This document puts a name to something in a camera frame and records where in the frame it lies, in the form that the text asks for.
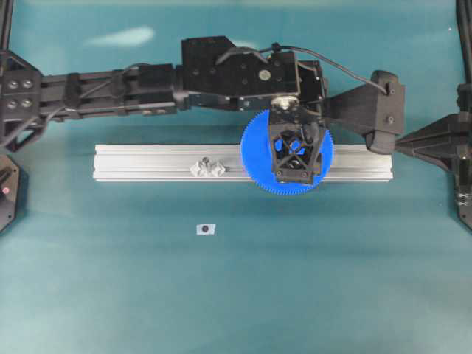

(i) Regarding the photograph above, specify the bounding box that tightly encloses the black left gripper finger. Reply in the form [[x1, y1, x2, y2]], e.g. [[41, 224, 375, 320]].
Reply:
[[268, 114, 286, 181], [308, 122, 326, 183]]

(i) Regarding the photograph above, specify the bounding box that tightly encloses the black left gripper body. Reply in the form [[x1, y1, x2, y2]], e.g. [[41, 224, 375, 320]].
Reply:
[[257, 51, 326, 122]]

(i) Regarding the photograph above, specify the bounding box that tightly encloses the large blue gear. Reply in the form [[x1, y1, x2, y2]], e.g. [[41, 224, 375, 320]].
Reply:
[[240, 109, 334, 195]]

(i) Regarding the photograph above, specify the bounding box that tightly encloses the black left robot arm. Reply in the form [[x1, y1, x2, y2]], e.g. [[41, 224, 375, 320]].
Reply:
[[1, 36, 333, 186]]

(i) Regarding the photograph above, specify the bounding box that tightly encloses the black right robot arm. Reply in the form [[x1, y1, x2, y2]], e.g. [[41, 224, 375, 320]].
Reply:
[[268, 79, 471, 226]]

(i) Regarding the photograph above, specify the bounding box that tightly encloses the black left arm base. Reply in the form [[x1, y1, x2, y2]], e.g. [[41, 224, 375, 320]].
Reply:
[[0, 155, 21, 232]]

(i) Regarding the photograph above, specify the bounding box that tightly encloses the white marker sticker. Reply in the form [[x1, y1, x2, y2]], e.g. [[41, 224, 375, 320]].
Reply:
[[196, 223, 216, 235]]

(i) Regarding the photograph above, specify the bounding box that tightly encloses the black camera cable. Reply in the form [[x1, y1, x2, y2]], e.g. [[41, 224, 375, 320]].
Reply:
[[217, 42, 392, 95]]

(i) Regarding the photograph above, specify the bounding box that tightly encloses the aluminium extrusion rail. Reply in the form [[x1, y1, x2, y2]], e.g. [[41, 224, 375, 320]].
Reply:
[[92, 145, 393, 182]]

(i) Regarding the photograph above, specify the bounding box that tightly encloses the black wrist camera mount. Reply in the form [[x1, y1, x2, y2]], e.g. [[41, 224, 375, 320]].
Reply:
[[324, 70, 405, 155]]

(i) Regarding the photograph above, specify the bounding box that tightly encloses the clear left shaft bracket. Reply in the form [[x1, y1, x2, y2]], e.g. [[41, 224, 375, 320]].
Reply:
[[190, 159, 226, 178]]

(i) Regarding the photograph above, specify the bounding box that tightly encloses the black right frame post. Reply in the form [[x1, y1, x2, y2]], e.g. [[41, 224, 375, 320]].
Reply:
[[456, 0, 471, 83]]

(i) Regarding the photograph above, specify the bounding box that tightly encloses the black frame post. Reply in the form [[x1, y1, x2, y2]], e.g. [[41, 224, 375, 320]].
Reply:
[[456, 0, 471, 83], [0, 0, 15, 51]]

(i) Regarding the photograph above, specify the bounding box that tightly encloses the black left frame post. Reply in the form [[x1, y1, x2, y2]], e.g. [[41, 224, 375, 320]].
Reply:
[[0, 0, 15, 51]]

